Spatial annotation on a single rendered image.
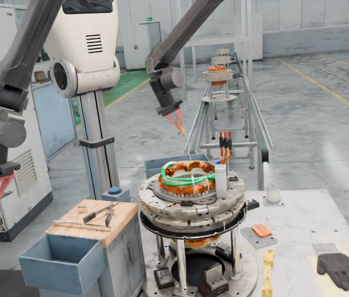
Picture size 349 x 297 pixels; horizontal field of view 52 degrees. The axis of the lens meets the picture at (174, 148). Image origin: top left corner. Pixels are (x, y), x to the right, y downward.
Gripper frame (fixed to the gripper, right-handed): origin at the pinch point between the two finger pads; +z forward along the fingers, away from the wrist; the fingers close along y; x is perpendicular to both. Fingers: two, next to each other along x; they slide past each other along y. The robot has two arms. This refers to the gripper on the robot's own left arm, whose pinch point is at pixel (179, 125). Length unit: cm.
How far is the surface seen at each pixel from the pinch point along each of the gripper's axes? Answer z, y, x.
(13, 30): -81, -91, 216
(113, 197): 7.0, -31.0, -17.1
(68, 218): -1, -41, -35
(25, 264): -2, -49, -52
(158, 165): 12.8, -14.9, 6.0
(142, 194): 4.2, -19.2, -31.5
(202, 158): 19.0, 2.4, 6.5
